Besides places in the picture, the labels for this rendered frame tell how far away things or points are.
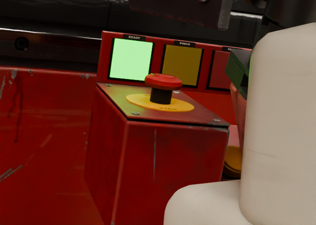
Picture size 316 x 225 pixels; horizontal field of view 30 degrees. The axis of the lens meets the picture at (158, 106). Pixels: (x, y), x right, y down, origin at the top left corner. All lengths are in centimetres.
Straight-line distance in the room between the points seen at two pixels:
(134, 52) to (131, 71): 2
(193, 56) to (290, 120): 46
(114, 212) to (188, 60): 23
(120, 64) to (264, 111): 44
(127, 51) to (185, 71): 7
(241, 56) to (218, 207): 36
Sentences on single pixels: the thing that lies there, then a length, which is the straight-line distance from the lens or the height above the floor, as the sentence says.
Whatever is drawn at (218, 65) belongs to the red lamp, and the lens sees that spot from 72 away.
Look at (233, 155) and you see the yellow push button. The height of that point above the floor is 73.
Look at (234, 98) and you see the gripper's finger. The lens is 63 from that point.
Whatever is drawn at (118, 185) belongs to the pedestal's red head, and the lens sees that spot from 56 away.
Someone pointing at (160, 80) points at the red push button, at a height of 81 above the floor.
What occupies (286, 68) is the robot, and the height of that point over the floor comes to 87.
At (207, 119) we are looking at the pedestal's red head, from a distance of 58.
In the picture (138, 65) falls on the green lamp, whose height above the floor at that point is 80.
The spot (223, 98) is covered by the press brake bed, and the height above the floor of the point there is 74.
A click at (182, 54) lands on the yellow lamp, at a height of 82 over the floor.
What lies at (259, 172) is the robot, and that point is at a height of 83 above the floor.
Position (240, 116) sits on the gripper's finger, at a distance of 62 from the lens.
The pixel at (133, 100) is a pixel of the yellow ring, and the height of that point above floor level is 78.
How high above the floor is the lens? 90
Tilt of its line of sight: 12 degrees down
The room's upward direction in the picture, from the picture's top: 9 degrees clockwise
